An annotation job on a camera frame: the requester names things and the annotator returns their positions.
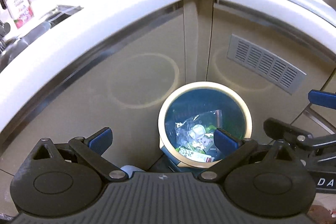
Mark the steel sink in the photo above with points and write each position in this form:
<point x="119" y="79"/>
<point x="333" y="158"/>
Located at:
<point x="31" y="35"/>

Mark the cream trash bin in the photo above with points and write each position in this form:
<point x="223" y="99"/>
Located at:
<point x="161" y="119"/>

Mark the grey cabinet vent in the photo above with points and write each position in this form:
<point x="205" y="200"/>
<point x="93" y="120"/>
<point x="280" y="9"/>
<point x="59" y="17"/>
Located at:
<point x="265" y="61"/>

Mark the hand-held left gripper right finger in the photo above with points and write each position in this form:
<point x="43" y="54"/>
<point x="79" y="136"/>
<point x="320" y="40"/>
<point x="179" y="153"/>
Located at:
<point x="225" y="138"/>

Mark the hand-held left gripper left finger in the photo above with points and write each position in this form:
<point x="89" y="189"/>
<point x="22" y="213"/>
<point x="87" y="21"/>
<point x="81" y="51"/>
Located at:
<point x="101" y="138"/>

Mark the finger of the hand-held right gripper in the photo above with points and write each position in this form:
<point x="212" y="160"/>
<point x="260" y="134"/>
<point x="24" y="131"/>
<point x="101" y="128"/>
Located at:
<point x="278" y="127"/>
<point x="323" y="99"/>

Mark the green printed plastic bag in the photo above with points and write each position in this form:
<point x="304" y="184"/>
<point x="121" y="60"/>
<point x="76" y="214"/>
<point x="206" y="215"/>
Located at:
<point x="191" y="153"/>

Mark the brown cloth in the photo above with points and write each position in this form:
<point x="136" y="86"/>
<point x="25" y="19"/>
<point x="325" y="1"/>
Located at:
<point x="323" y="213"/>

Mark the blue bin liner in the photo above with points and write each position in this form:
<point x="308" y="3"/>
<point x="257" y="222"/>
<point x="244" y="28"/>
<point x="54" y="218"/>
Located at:
<point x="199" y="100"/>

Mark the pink refill pouch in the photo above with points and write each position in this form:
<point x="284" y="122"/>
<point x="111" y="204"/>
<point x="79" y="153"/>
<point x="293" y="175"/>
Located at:
<point x="18" y="3"/>

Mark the beige cabinet door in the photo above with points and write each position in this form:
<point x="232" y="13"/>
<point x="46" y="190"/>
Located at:
<point x="78" y="82"/>
<point x="262" y="27"/>

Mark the clear packet red label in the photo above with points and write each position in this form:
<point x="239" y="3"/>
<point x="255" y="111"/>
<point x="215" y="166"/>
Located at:
<point x="189" y="127"/>

